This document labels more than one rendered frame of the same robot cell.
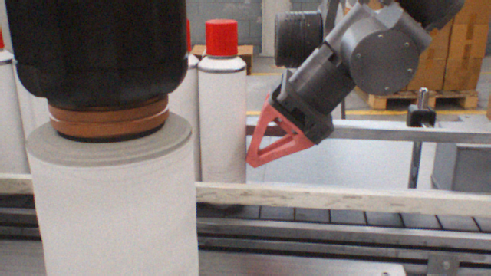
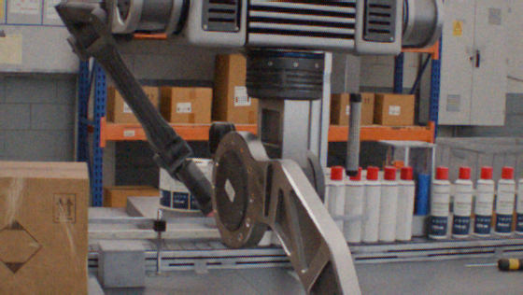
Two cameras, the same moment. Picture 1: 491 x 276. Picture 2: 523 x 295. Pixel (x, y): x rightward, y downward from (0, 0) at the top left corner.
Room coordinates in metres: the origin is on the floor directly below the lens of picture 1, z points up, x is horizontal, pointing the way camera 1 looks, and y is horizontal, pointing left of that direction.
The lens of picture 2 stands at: (2.49, -0.79, 1.35)
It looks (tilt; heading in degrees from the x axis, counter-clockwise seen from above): 6 degrees down; 156
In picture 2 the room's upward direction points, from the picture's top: 2 degrees clockwise
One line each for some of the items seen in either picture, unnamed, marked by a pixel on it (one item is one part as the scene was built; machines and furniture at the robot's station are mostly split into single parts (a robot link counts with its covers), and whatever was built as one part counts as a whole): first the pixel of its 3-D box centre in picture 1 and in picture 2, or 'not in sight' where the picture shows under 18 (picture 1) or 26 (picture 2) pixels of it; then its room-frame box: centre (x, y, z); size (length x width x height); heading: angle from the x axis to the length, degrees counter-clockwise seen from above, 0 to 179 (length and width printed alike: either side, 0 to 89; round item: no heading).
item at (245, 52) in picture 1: (221, 59); not in sight; (5.13, 0.25, 0.11); 0.65 x 0.54 x 0.22; 88
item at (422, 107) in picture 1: (421, 156); (157, 240); (0.57, -0.22, 0.91); 0.07 x 0.03 x 0.16; 174
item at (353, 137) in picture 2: not in sight; (353, 134); (0.65, 0.27, 1.18); 0.04 x 0.04 x 0.21
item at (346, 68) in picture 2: not in sight; (334, 54); (0.63, 0.21, 1.38); 0.17 x 0.10 x 0.19; 139
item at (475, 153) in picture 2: not in sight; (501, 162); (-0.82, 2.01, 0.91); 0.60 x 0.40 x 0.22; 94
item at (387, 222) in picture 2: not in sight; (388, 203); (0.57, 0.44, 0.98); 0.05 x 0.05 x 0.20
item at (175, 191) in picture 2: not in sight; (190, 184); (-0.06, 0.08, 0.95); 0.20 x 0.20 x 0.14
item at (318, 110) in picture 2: not in sight; (316, 142); (0.68, 0.14, 1.16); 0.04 x 0.04 x 0.67; 84
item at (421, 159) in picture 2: not in sight; (405, 188); (0.49, 0.55, 1.01); 0.14 x 0.13 x 0.26; 84
